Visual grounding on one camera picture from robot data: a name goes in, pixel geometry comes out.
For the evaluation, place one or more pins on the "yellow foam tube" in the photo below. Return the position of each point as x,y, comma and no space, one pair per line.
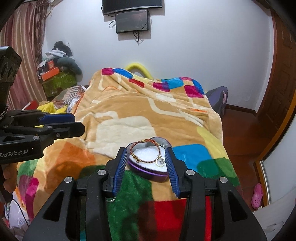
140,68

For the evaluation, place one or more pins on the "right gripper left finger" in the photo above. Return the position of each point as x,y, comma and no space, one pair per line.
59,218

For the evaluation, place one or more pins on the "pink clog shoe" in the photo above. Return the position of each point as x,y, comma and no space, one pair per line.
257,196

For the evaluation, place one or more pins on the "orange box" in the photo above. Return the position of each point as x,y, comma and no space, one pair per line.
49,74

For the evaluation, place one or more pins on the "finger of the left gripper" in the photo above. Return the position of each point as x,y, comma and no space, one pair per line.
56,118
67,130

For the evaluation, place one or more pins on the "colourful patchwork fleece blanket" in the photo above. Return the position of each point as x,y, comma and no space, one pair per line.
121,109

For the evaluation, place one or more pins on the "white sliding door with hearts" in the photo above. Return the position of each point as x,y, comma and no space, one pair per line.
279,167

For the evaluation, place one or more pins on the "grey purple backpack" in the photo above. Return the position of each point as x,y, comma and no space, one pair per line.
218,99

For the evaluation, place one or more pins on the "black wall television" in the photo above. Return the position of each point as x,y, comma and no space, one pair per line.
114,6

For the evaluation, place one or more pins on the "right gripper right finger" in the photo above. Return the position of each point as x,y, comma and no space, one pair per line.
214,209

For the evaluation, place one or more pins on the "brown wooden door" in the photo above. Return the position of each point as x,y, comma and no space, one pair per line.
277,109

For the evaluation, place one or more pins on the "small black wall monitor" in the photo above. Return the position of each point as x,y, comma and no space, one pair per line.
132,21

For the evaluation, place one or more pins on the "striped patterned pillow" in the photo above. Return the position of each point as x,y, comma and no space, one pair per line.
68,98

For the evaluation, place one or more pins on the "yellow cloth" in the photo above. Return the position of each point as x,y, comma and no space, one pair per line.
50,108

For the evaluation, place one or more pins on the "purple heart-shaped tin box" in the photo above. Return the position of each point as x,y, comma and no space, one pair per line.
146,158

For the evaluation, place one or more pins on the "pile of clothes and boxes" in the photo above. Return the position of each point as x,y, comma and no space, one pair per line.
60,56

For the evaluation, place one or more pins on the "green cardboard box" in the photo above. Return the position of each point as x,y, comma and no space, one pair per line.
58,83

